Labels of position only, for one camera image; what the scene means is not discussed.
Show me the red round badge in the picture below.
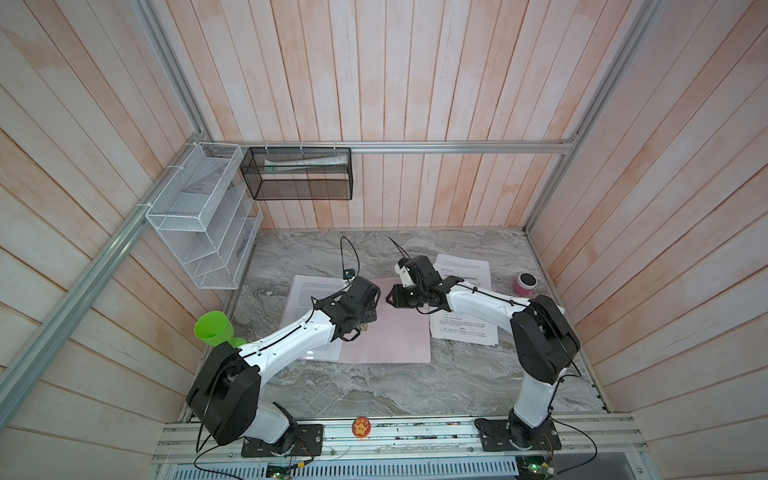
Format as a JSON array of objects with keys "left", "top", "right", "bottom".
[{"left": 352, "top": 416, "right": 372, "bottom": 439}]

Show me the green plastic goblet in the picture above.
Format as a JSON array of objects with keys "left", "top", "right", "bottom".
[{"left": 193, "top": 311, "right": 247, "bottom": 348}]

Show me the black wire mesh basket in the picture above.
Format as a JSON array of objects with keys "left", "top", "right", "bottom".
[{"left": 240, "top": 146, "right": 354, "bottom": 201}]

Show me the white paper stack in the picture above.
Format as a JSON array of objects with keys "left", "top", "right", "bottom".
[{"left": 430, "top": 254, "right": 498, "bottom": 346}]

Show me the white wire mesh shelf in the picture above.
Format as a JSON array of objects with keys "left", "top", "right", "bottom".
[{"left": 146, "top": 143, "right": 263, "bottom": 290}]

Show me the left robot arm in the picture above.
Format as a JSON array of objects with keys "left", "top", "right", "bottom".
[{"left": 186, "top": 277, "right": 381, "bottom": 455}]

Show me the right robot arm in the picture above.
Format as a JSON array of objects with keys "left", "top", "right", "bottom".
[{"left": 386, "top": 255, "right": 580, "bottom": 450}]

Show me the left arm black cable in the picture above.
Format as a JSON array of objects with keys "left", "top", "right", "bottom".
[{"left": 338, "top": 235, "right": 362, "bottom": 283}]

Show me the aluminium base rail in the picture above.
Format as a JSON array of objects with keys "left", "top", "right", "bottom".
[{"left": 150, "top": 412, "right": 649, "bottom": 464}]

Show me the pink folder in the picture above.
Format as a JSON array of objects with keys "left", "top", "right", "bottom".
[{"left": 339, "top": 278, "right": 431, "bottom": 364}]

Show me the pink round speaker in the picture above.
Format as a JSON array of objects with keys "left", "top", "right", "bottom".
[{"left": 513, "top": 272, "right": 538, "bottom": 298}]

